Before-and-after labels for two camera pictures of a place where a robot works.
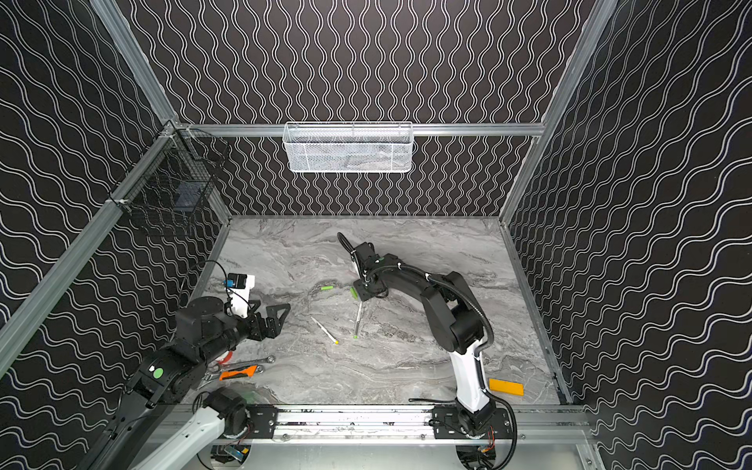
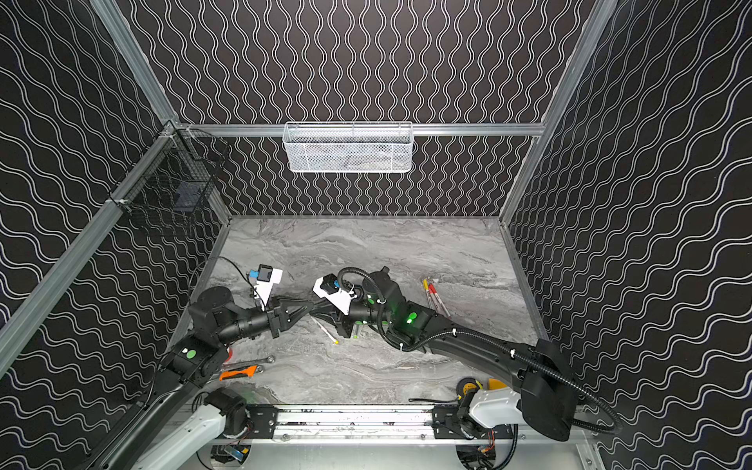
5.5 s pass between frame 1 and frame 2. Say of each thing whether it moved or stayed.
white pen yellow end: stayed
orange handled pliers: stayed
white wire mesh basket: stayed
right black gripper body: moved
